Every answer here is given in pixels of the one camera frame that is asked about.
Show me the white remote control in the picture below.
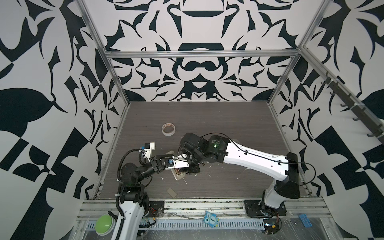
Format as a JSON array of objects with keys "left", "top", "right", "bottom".
[{"left": 167, "top": 151, "right": 188, "bottom": 181}]

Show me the grey battery cover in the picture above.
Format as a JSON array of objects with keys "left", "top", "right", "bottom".
[{"left": 167, "top": 188, "right": 177, "bottom": 199}]

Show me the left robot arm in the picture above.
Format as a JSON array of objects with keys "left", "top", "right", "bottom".
[{"left": 112, "top": 149, "right": 175, "bottom": 240}]

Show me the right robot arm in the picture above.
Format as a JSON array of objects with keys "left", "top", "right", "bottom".
[{"left": 180, "top": 133, "right": 300, "bottom": 209}]

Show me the white masking tape roll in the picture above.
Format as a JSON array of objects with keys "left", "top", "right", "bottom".
[{"left": 161, "top": 123, "right": 176, "bottom": 137}]

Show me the green push button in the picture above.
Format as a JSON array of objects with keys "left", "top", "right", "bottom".
[{"left": 95, "top": 214, "right": 116, "bottom": 236}]

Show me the small electronics board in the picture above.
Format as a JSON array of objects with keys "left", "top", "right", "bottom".
[{"left": 263, "top": 219, "right": 282, "bottom": 235}]

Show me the blue tape piece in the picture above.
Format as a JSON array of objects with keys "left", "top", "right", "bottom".
[{"left": 299, "top": 214, "right": 313, "bottom": 228}]

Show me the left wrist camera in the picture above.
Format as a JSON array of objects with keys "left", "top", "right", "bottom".
[{"left": 140, "top": 142, "right": 156, "bottom": 160}]

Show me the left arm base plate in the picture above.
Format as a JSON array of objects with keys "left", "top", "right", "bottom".
[{"left": 147, "top": 201, "right": 165, "bottom": 218}]

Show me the black corrugated cable conduit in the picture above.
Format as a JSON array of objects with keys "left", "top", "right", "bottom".
[{"left": 115, "top": 148, "right": 143, "bottom": 217}]

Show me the white slotted cable duct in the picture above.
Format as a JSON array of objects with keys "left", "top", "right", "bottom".
[{"left": 86, "top": 218, "right": 266, "bottom": 231}]

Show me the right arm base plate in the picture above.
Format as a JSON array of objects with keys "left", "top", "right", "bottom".
[{"left": 244, "top": 200, "right": 287, "bottom": 219}]

